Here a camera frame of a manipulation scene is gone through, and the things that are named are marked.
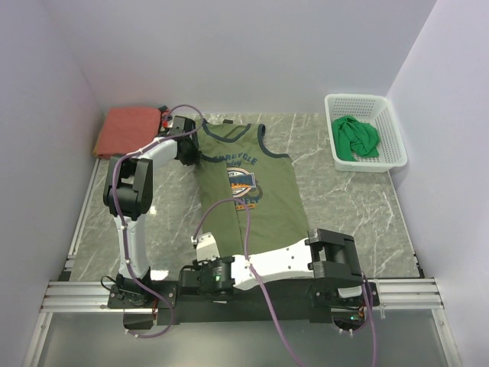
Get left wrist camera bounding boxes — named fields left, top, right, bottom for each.
left=160, top=115, right=182, bottom=135

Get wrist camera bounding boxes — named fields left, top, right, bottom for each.
left=191, top=232, right=220, bottom=265
left=160, top=115, right=182, bottom=135

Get folded red tank top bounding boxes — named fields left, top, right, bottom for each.
left=92, top=106, right=169, bottom=159

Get aluminium frame rail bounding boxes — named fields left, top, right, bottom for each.
left=37, top=252, right=446, bottom=314

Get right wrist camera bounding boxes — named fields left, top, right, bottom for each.
left=191, top=232, right=220, bottom=265

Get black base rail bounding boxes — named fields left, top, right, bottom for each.
left=107, top=279, right=364, bottom=330

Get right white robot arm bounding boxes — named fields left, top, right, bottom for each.
left=179, top=229, right=364, bottom=305

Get bright green tank top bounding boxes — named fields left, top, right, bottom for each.
left=332, top=115, right=381, bottom=161

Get olive green graphic tank top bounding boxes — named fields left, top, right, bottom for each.
left=195, top=122, right=309, bottom=257

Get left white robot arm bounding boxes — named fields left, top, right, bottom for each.
left=102, top=116, right=200, bottom=307

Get white plastic basket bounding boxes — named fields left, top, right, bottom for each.
left=324, top=93, right=407, bottom=173

